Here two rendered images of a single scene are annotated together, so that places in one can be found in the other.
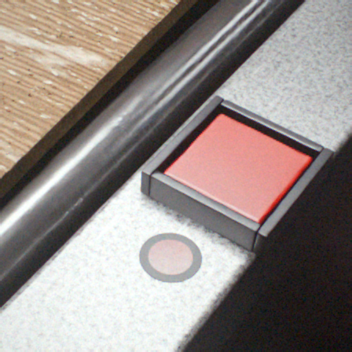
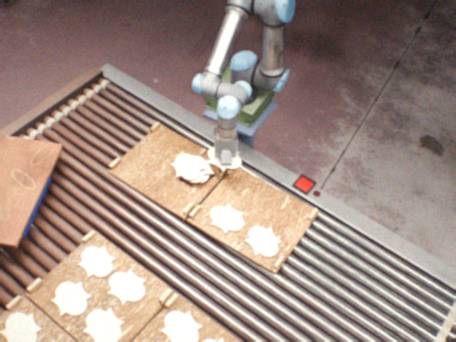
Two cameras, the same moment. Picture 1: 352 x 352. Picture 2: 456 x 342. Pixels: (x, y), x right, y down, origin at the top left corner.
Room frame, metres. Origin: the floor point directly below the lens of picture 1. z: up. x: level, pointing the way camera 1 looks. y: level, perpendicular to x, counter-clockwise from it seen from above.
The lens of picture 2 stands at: (0.56, 1.43, 2.72)
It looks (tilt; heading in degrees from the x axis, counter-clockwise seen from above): 51 degrees down; 275
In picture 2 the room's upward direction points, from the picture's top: 4 degrees clockwise
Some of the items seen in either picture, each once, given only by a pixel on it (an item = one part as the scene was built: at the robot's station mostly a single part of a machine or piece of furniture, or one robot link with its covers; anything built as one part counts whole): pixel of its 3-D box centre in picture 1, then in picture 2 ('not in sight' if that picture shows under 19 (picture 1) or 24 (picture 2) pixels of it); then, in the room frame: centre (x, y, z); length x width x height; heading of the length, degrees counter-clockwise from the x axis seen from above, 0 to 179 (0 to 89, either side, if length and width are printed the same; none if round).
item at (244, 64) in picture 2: not in sight; (245, 68); (0.68, -0.49, 1.13); 0.13 x 0.12 x 0.14; 164
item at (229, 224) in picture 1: (237, 171); (304, 184); (0.35, -0.03, 0.92); 0.08 x 0.08 x 0.02; 61
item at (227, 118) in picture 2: not in sight; (228, 111); (0.70, 0.01, 1.33); 0.09 x 0.08 x 0.11; 74
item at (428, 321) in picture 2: not in sight; (239, 200); (0.62, 0.08, 0.90); 1.95 x 0.05 x 0.05; 151
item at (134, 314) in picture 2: not in sight; (100, 292); (1.05, 0.61, 0.94); 0.41 x 0.35 x 0.04; 151
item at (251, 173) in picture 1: (237, 173); (304, 184); (0.35, -0.03, 0.92); 0.06 x 0.06 x 0.01; 61
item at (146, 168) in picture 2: not in sight; (171, 168); (0.93, -0.01, 0.93); 0.41 x 0.35 x 0.02; 154
